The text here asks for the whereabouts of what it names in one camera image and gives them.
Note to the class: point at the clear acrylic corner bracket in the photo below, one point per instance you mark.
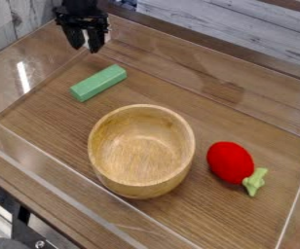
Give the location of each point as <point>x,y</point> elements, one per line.
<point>108,38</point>

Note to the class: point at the brown wooden bowl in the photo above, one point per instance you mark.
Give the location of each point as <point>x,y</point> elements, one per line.
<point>141,148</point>

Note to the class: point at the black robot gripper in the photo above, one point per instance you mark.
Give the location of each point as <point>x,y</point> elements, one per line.
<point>81,14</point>

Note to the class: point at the black table clamp mount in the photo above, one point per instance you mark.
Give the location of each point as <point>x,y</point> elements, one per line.
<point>25,237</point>

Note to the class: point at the green rectangular block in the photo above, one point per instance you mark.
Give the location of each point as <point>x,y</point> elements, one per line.
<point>98,82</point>

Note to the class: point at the red plush strawberry toy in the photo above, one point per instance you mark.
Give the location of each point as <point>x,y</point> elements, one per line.
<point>232,164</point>

